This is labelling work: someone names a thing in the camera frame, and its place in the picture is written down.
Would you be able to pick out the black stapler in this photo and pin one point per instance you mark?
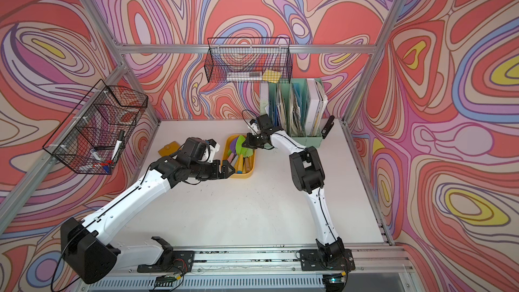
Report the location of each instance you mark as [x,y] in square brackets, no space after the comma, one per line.
[327,127]

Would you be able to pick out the yellow storage box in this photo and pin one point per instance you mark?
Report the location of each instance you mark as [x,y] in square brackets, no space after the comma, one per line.
[244,175]

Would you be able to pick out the green trowel yellow handle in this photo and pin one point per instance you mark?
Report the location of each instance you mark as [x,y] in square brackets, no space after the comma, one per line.
[239,151]

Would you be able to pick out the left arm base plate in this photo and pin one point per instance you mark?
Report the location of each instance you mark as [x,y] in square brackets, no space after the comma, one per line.
[174,261]

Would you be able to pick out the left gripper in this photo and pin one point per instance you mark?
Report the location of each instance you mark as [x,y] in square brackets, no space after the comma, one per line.
[216,174]

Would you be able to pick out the black wire basket back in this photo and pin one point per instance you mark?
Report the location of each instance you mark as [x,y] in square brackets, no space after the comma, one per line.
[245,59]

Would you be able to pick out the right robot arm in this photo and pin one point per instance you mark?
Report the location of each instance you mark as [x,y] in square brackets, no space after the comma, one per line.
[308,176]

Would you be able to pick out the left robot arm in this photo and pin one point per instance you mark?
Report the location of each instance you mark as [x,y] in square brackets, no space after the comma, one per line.
[88,245]

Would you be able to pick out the black wire basket left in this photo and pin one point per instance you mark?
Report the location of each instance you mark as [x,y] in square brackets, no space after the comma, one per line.
[87,144]

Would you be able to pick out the white book in organizer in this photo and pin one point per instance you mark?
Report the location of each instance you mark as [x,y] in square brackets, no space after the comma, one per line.
[317,103]

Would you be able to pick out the purple trowel pink handle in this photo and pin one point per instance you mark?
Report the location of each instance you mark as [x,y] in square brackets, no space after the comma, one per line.
[231,151]

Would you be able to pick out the yellow sponge in basket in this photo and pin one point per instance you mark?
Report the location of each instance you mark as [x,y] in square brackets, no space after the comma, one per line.
[271,76]

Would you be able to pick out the black wire basket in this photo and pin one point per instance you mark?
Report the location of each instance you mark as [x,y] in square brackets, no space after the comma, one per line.
[245,59]
[87,144]

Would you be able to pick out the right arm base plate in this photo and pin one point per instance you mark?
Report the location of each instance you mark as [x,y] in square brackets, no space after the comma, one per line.
[311,260]

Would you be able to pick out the mint green file organizer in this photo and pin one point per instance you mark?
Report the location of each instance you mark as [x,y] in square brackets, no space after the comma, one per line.
[286,104]

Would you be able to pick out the light green trowel wooden handle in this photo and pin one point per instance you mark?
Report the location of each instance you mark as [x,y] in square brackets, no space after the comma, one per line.
[247,160]

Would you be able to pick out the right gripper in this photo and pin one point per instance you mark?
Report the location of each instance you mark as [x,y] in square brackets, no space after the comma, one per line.
[249,142]

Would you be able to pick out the black white marker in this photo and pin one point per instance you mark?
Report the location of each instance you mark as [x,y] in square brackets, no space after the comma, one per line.
[119,143]

